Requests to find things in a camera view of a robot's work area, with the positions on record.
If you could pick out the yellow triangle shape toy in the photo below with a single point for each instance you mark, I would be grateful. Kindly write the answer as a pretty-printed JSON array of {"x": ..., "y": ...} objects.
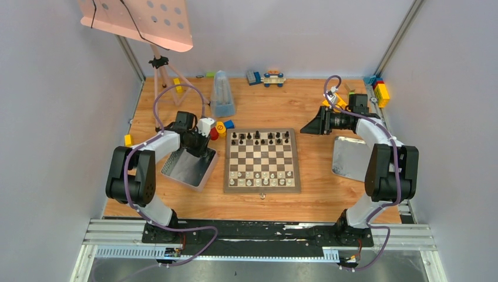
[{"x": 341, "y": 104}]

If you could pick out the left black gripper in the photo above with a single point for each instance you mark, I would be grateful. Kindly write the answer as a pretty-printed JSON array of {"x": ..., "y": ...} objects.
[{"x": 198, "y": 145}]

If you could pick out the stacked coloured bricks corner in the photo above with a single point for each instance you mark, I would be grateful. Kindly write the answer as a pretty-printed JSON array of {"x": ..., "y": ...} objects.
[{"x": 379, "y": 89}]

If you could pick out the wooden chess board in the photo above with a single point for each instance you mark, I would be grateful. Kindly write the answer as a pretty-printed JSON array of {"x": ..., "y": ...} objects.
[{"x": 261, "y": 161}]

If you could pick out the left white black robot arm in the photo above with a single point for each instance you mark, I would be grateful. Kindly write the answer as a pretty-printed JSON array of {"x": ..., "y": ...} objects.
[{"x": 132, "y": 174}]

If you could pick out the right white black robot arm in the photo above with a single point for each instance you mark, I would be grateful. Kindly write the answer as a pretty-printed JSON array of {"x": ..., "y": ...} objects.
[{"x": 392, "y": 170}]

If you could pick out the wooden brown block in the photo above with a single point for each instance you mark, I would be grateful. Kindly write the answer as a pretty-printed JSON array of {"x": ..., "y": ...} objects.
[{"x": 349, "y": 88}]

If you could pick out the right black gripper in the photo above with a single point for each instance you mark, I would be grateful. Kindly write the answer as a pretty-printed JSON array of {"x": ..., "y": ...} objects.
[{"x": 320, "y": 124}]

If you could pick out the red round block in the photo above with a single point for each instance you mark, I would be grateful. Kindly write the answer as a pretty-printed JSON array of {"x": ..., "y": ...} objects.
[{"x": 214, "y": 135}]

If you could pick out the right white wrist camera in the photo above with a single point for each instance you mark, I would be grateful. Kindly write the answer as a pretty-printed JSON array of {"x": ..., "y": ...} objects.
[{"x": 331, "y": 97}]

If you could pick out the yellow block near stand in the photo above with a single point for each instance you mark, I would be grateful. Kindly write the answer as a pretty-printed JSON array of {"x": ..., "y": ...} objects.
[{"x": 178, "y": 87}]

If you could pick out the blue grey brick block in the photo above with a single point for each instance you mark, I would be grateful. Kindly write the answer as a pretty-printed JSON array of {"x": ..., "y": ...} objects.
[{"x": 253, "y": 77}]

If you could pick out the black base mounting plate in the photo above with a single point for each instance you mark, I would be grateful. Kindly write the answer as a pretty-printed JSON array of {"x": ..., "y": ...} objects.
[{"x": 253, "y": 238}]

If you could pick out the blue small block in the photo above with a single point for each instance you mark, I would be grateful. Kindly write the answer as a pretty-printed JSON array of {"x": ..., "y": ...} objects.
[{"x": 229, "y": 124}]

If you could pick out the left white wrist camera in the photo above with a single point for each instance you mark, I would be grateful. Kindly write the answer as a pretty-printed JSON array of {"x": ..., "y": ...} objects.
[{"x": 205, "y": 125}]

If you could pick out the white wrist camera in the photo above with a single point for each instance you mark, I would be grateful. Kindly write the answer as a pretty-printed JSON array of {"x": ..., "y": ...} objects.
[
  {"x": 205, "y": 125},
  {"x": 331, "y": 97}
]

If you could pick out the pink music stand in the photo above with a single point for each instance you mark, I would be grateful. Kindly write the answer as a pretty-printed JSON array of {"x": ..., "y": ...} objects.
[{"x": 161, "y": 24}]

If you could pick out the silver metal tin lid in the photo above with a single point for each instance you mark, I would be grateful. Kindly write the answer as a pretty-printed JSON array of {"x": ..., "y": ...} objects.
[{"x": 350, "y": 158}]

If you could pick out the yellow round sign block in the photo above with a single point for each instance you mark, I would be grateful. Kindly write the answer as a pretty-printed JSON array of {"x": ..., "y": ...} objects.
[{"x": 221, "y": 129}]

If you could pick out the wooden toy car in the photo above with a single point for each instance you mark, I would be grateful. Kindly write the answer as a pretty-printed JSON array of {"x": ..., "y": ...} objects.
[{"x": 273, "y": 77}]

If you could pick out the small yellow cube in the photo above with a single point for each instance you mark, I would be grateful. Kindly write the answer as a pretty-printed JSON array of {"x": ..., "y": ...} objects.
[{"x": 128, "y": 140}]

